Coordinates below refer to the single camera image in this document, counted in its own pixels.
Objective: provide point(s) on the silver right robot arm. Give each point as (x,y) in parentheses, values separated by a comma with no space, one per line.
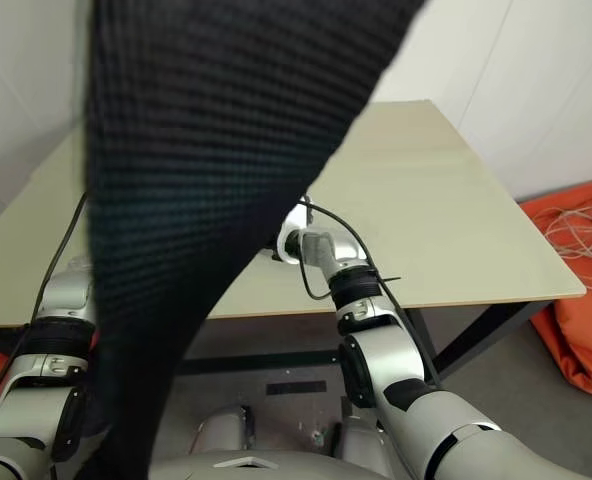
(381,350)

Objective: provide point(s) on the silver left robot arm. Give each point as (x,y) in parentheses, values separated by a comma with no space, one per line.
(26,400)

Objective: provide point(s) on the black knitted cloth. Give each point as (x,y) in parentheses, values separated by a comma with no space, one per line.
(216,150)

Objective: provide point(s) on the black floor tape strip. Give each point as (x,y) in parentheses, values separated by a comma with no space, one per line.
(296,388)

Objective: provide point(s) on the small green floor debris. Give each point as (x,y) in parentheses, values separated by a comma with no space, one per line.
(319,436)

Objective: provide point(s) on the silver left robot leg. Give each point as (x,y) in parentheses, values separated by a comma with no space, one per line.
(221,432)

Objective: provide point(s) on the silver robot leg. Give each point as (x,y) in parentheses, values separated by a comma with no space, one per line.
(361,445)
(221,432)

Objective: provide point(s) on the silver right robot leg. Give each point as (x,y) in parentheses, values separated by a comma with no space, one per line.
(361,445)

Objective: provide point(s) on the silver robot torso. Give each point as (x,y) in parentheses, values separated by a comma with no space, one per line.
(286,467)

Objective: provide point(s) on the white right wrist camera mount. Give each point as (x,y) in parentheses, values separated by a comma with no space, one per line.
(292,224)

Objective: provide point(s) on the black metal table frame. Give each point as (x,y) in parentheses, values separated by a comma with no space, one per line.
(481,335)

